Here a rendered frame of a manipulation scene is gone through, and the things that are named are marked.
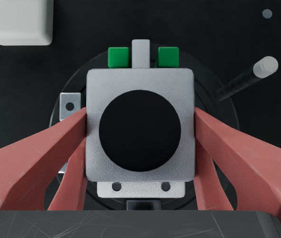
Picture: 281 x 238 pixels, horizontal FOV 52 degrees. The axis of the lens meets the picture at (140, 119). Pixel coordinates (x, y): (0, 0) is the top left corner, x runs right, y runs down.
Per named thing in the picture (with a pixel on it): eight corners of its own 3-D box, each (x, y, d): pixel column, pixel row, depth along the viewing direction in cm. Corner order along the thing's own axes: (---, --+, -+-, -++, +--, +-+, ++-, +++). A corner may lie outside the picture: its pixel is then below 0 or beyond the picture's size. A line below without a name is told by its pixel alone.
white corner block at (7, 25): (59, 53, 25) (43, 36, 21) (8, 53, 26) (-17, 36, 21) (60, 2, 26) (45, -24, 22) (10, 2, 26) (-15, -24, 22)
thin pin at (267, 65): (224, 100, 21) (279, 73, 12) (214, 100, 21) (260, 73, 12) (224, 89, 21) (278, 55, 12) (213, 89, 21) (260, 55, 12)
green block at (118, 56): (132, 84, 21) (128, 67, 16) (116, 84, 21) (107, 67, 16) (132, 68, 21) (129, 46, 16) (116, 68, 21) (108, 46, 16)
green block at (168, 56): (171, 84, 21) (179, 67, 16) (154, 84, 21) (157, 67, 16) (171, 68, 21) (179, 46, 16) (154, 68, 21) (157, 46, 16)
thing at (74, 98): (85, 122, 21) (80, 121, 19) (65, 122, 21) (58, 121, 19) (85, 95, 21) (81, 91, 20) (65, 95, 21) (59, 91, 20)
